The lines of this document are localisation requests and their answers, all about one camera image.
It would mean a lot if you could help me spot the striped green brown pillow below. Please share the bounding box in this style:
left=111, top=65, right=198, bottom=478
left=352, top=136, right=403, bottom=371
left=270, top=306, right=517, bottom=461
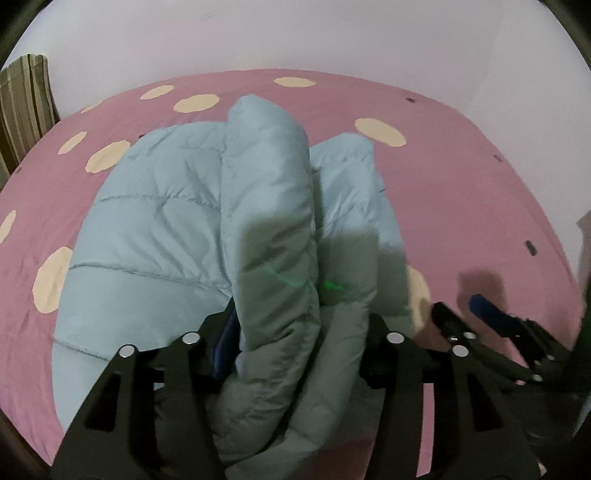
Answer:
left=0, top=54, right=60, bottom=187

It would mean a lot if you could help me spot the pink bedsheet with cream dots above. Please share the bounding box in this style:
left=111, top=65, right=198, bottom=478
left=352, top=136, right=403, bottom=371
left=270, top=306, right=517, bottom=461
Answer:
left=1, top=70, right=582, bottom=461

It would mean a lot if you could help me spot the light blue puffer jacket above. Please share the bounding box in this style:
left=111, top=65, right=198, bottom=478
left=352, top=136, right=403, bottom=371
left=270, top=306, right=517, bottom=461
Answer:
left=52, top=95, right=414, bottom=479

